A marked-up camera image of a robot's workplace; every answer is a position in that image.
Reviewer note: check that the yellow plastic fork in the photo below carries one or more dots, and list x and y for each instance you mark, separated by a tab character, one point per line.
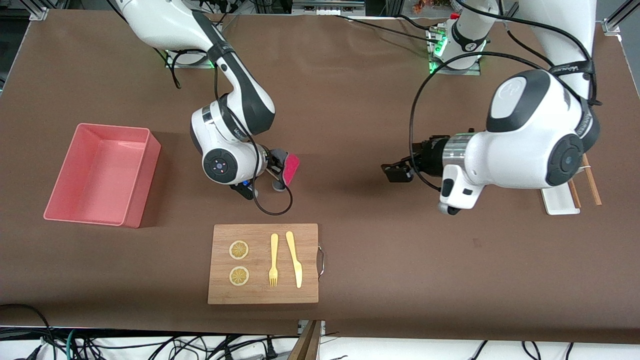
274	255

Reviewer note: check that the aluminium frame rail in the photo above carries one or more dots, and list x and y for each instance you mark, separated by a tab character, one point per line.
327	6

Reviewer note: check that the brown table cover mat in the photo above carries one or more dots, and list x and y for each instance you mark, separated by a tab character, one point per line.
350	125

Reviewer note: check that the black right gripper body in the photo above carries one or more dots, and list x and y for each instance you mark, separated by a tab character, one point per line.
273	161

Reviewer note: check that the pink cloth with grey edge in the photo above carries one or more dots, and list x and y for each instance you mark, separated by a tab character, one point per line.
291	170

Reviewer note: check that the wooden cutting board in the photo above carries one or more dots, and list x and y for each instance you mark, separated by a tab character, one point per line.
262	295

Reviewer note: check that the toy lemon slice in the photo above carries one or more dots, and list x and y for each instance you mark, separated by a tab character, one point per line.
239	250
239	276

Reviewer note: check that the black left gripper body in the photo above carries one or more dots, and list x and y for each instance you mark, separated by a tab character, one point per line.
429	155

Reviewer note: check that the pink plastic bin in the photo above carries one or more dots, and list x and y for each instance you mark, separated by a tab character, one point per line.
100	175

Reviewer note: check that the white rack base tray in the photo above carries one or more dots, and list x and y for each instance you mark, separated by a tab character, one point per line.
557	202

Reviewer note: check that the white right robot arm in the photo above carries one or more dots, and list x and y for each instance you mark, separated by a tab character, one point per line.
235	90

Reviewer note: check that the wooden beam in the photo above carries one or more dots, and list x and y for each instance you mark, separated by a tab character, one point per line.
306	345

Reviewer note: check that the yellow plastic knife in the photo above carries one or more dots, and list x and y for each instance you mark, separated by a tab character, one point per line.
295	260

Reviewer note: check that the silver metal bracket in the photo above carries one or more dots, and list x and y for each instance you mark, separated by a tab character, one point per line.
323	326

